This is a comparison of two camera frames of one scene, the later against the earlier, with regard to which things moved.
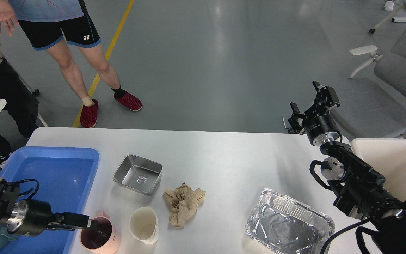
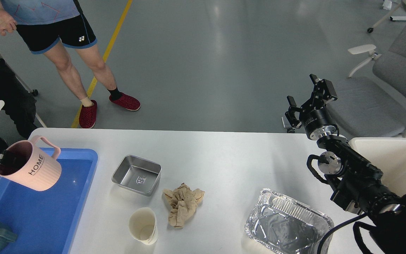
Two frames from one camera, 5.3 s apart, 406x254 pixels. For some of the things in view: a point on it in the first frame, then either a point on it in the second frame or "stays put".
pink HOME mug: (105, 240) to (34, 168)
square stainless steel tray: (139, 174) stays put
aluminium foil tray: (286, 226) stays put
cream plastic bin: (403, 162) stays put
